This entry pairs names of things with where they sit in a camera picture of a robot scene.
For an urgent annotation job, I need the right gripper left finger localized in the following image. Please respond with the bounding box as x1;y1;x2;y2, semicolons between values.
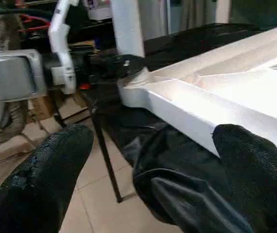
0;124;95;233

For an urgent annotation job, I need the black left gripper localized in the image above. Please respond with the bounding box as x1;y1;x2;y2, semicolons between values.
83;52;146;81

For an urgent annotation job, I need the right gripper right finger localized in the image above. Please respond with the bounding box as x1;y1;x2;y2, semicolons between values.
211;124;277;233

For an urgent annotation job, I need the white plastic table leg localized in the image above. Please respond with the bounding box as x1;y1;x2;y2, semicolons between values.
110;0;145;58

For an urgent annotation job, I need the white plastic table top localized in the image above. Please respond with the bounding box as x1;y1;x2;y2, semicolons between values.
118;22;277;161

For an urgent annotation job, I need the black table mat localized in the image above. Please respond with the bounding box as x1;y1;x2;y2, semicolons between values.
78;23;277;233

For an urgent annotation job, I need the brown cardboard box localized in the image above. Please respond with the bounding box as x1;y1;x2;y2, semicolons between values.
29;96;55;122

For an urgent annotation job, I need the black metal table frame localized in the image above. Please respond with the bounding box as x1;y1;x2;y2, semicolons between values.
51;90;125;203

